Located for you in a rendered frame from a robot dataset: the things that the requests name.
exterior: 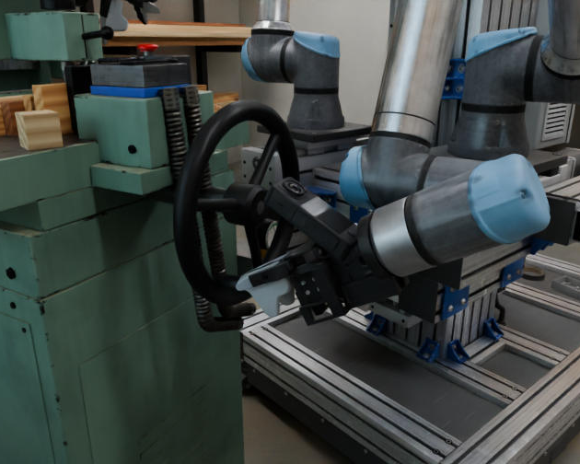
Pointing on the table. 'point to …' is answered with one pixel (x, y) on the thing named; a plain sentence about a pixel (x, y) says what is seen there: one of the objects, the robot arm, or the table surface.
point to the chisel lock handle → (99, 34)
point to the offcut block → (39, 129)
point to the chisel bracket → (53, 36)
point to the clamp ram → (78, 75)
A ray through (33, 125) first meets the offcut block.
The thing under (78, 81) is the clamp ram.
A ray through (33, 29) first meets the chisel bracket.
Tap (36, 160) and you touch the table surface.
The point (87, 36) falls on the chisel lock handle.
